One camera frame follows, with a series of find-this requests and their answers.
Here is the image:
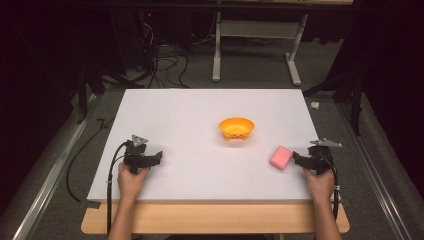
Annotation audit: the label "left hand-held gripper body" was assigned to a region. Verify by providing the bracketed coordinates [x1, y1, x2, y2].
[122, 134, 150, 175]

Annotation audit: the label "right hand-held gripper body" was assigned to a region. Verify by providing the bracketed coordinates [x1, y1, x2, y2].
[307, 138, 343, 176]

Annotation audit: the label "pink soap bar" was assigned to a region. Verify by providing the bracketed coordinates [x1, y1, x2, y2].
[269, 145, 294, 172]

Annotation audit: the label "orange plastic bowl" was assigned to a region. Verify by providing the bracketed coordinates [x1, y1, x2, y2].
[218, 116, 255, 142]

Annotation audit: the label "person's left hand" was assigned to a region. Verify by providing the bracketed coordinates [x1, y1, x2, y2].
[117, 161, 150, 201]

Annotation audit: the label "person's right hand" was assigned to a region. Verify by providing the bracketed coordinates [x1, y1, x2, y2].
[302, 167, 336, 204]

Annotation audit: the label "white table mat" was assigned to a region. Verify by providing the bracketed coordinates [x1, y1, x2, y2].
[87, 88, 334, 203]

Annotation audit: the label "black stand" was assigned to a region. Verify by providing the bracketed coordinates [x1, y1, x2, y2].
[74, 49, 144, 125]
[302, 66, 365, 137]

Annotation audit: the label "wooden table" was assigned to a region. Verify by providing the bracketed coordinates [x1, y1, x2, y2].
[81, 199, 351, 235]

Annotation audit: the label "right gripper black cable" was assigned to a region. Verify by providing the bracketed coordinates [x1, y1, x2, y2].
[320, 153, 341, 222]

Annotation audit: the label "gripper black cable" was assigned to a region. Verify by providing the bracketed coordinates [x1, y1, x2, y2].
[320, 153, 341, 222]
[65, 141, 130, 236]

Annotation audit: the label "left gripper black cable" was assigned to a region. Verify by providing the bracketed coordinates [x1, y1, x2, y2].
[65, 141, 130, 236]

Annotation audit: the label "aluminium floor rail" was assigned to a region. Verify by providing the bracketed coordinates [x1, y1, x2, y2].
[11, 94, 103, 240]
[336, 101, 413, 240]

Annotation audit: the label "bundle of black floor cables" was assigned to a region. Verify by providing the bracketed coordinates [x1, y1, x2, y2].
[133, 19, 191, 90]

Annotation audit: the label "grey metal desk frame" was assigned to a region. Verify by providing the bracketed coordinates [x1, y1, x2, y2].
[211, 0, 354, 88]

